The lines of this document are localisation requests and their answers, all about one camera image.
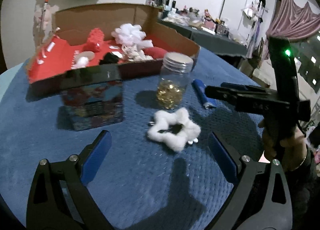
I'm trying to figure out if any blue cloth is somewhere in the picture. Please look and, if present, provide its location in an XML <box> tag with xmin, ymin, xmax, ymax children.
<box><xmin>192</xmin><ymin>79</ymin><xmax>217</xmax><ymax>110</ymax></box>

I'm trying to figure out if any white fluffy star scrunchie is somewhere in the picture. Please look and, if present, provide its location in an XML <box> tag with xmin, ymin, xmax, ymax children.
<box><xmin>147</xmin><ymin>108</ymin><xmax>201</xmax><ymax>152</ymax></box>

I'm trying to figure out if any red soft pouch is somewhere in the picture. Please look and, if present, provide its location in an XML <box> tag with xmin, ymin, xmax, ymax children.
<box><xmin>143</xmin><ymin>47</ymin><xmax>168</xmax><ymax>59</ymax></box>

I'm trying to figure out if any white mesh bath pouf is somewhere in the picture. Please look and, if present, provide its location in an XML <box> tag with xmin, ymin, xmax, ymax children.
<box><xmin>111</xmin><ymin>23</ymin><xmax>153</xmax><ymax>50</ymax></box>

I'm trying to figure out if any red foam fruit net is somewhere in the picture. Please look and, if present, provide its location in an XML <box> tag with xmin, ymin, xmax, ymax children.
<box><xmin>83</xmin><ymin>28</ymin><xmax>104</xmax><ymax>52</ymax></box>

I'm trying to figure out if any person's right hand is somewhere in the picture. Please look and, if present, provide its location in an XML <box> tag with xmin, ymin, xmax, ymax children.
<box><xmin>258</xmin><ymin>120</ymin><xmax>308</xmax><ymax>171</ymax></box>

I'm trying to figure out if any dark cloth side table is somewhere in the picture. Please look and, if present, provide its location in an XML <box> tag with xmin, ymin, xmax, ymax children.
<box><xmin>158</xmin><ymin>19</ymin><xmax>247</xmax><ymax>59</ymax></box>

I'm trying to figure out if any glass jar with metal lid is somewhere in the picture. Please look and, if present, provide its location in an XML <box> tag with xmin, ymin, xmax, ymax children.
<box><xmin>156</xmin><ymin>52</ymin><xmax>194</xmax><ymax>109</ymax></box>

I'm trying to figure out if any white refrigerator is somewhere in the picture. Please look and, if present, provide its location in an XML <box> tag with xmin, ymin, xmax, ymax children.
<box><xmin>220</xmin><ymin>0</ymin><xmax>264</xmax><ymax>45</ymax></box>

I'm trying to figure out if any pink curtain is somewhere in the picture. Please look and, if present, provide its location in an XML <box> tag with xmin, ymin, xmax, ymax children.
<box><xmin>266</xmin><ymin>0</ymin><xmax>319</xmax><ymax>42</ymax></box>

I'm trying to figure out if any white knitted item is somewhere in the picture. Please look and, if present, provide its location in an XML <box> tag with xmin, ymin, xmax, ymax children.
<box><xmin>121</xmin><ymin>45</ymin><xmax>153</xmax><ymax>62</ymax></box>

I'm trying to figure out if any blue textured blanket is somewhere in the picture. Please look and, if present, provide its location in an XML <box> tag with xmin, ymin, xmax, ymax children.
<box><xmin>0</xmin><ymin>46</ymin><xmax>276</xmax><ymax>230</ymax></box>

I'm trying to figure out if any dark printed square box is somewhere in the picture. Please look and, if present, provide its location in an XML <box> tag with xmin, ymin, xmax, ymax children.
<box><xmin>60</xmin><ymin>64</ymin><xmax>124</xmax><ymax>131</ymax></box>

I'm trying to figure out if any red-lined cardboard box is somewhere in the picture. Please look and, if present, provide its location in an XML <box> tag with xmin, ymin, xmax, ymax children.
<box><xmin>26</xmin><ymin>3</ymin><xmax>200</xmax><ymax>93</ymax></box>

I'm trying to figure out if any pink plush toy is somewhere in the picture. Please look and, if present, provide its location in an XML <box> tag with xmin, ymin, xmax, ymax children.
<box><xmin>33</xmin><ymin>4</ymin><xmax>59</xmax><ymax>36</ymax></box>

